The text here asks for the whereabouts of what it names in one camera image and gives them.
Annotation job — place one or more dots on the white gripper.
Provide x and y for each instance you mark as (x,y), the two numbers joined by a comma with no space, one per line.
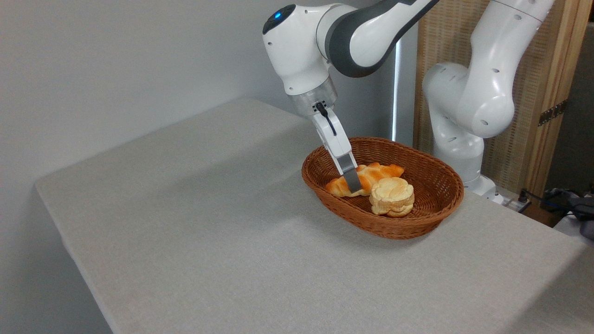
(332,139)

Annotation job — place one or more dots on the orange braided bread loaf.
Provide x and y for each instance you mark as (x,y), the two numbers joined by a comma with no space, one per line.
(383,171)

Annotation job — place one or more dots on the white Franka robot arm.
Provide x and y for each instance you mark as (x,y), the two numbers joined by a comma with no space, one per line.
(297,46)

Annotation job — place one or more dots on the pale round flower bread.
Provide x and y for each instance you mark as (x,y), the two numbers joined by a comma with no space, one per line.
(392,195)

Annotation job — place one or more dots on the brown oval wicker basket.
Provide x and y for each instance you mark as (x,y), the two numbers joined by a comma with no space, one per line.
(417,222)

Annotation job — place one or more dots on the grey fabric table cover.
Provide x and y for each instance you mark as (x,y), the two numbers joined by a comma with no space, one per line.
(278,297)

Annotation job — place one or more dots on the white power strip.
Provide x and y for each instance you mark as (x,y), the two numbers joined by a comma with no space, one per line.
(517,204)

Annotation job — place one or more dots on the dark metal screen hinge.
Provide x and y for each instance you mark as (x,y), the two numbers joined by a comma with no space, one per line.
(552,112)

